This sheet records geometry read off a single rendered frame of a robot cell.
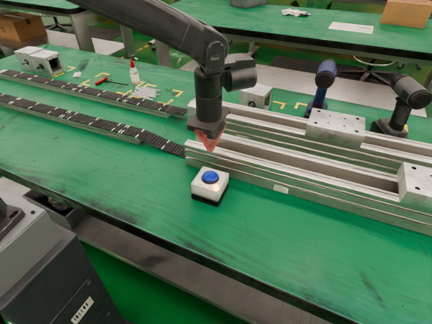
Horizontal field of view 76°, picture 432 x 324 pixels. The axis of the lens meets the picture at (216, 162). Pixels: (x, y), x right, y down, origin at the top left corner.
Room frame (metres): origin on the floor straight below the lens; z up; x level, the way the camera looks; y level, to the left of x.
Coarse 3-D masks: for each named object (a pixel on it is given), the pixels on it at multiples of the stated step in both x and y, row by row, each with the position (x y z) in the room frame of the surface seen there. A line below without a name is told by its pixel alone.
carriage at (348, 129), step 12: (312, 108) 0.80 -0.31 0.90; (312, 120) 0.72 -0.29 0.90; (324, 120) 0.72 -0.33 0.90; (336, 120) 0.72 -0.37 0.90; (348, 120) 0.72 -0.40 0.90; (360, 120) 0.72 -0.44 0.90; (312, 132) 0.69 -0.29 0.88; (324, 132) 0.68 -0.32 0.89; (336, 132) 0.67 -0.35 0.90; (348, 132) 0.66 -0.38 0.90; (360, 132) 0.66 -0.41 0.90; (348, 144) 0.65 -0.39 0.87; (360, 144) 0.64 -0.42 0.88
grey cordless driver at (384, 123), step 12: (396, 84) 0.82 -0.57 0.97; (408, 84) 0.78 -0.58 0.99; (408, 96) 0.74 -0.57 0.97; (420, 96) 0.72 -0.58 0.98; (396, 108) 0.79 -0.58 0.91; (408, 108) 0.76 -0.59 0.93; (420, 108) 0.72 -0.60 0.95; (384, 120) 0.81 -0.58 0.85; (396, 120) 0.76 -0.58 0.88; (384, 132) 0.77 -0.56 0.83; (396, 132) 0.74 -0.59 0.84
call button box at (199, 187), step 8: (208, 168) 0.58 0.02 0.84; (200, 176) 0.54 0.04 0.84; (224, 176) 0.54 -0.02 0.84; (192, 184) 0.51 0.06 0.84; (200, 184) 0.51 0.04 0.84; (208, 184) 0.51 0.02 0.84; (224, 184) 0.53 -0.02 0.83; (192, 192) 0.51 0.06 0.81; (200, 192) 0.51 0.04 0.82; (208, 192) 0.50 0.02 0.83; (216, 192) 0.49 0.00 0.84; (224, 192) 0.53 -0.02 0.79; (200, 200) 0.51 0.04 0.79; (208, 200) 0.50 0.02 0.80; (216, 200) 0.49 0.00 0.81
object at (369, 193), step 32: (192, 160) 0.65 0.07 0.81; (224, 160) 0.61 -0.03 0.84; (256, 160) 0.58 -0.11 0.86; (288, 160) 0.61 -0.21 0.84; (320, 160) 0.58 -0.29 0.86; (288, 192) 0.53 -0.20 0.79; (320, 192) 0.50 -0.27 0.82; (352, 192) 0.47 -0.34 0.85; (384, 192) 0.46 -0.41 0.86; (416, 224) 0.41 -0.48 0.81
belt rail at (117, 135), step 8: (0, 104) 1.04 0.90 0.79; (8, 104) 1.01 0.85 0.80; (32, 112) 0.96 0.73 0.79; (40, 112) 0.94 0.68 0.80; (56, 120) 0.91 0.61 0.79; (64, 120) 0.89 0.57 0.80; (80, 128) 0.87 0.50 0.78; (88, 128) 0.85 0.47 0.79; (96, 128) 0.83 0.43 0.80; (112, 136) 0.81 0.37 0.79; (120, 136) 0.80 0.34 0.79; (128, 136) 0.78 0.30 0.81; (136, 144) 0.77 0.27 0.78
